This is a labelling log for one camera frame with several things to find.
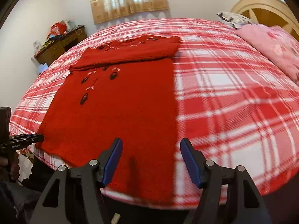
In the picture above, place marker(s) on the brown wooden desk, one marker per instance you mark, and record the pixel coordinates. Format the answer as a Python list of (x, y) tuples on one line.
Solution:
[(58, 47)]

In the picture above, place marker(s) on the white paper shopping bag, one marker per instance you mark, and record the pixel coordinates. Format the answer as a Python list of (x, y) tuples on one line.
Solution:
[(42, 68)]

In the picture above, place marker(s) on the cream wooden headboard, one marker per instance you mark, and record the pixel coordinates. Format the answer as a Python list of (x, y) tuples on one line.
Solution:
[(268, 11)]

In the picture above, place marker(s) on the red embroidered knit sweater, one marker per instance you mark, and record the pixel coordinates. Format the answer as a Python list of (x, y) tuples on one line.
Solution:
[(116, 102)]

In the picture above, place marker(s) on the brown patterned pillow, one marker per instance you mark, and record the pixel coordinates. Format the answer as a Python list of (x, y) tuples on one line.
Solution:
[(233, 19)]

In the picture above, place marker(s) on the yellow floral window curtain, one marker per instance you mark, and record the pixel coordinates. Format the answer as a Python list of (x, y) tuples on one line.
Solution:
[(128, 2)]

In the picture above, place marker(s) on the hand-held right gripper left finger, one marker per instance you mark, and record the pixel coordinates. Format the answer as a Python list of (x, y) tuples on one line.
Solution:
[(112, 161)]

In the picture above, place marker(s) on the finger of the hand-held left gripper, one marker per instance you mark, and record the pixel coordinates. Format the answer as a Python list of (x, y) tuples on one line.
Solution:
[(28, 138)]

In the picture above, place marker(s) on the pink floral quilt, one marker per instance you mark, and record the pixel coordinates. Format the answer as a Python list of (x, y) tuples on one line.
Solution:
[(268, 42)]

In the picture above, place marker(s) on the bed with red plaid sheet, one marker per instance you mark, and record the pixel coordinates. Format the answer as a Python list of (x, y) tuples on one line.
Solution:
[(222, 86)]

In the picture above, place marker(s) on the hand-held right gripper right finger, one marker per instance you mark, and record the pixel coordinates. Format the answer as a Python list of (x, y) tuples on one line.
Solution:
[(190, 163)]

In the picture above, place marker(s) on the white greeting card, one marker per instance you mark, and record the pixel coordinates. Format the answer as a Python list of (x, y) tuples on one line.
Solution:
[(36, 45)]

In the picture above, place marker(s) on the person's left hand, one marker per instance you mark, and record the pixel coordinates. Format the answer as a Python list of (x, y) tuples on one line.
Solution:
[(9, 166)]

